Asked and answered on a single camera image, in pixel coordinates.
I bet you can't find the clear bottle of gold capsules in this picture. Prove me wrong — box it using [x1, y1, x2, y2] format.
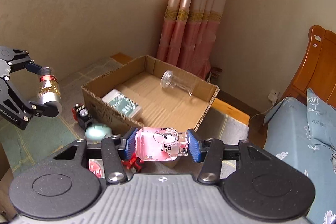
[37, 67, 62, 113]

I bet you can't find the red toy train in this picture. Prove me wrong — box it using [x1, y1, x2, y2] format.
[121, 152, 145, 173]

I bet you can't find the clear round red-label container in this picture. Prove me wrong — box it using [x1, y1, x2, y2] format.
[89, 159, 105, 178]

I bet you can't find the black toy train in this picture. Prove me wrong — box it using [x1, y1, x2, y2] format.
[72, 103, 94, 131]

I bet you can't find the pink cartoon glass jar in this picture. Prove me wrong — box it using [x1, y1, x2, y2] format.
[135, 127, 190, 161]

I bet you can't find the medical cotton swabs container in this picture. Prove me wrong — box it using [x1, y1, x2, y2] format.
[102, 89, 142, 121]

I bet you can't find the clear plastic jar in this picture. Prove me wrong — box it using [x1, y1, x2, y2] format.
[160, 70, 195, 97]

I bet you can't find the mint green earbuds case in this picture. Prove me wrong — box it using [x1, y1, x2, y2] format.
[85, 124, 112, 142]

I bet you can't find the brown cardboard box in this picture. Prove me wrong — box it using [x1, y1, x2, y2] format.
[81, 55, 219, 135]

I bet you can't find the blue floral bedsheet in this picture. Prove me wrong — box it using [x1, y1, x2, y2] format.
[264, 97, 335, 223]

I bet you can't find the blue floral pillow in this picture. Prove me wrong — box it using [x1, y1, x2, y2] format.
[306, 88, 336, 151]

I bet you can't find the wooden bed headboard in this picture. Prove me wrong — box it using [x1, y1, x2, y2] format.
[281, 25, 336, 107]

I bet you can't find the pink gold-trimmed curtain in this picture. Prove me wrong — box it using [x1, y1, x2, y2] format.
[157, 0, 226, 79]

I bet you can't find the white wall charger plug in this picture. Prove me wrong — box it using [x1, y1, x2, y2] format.
[268, 89, 280, 106]

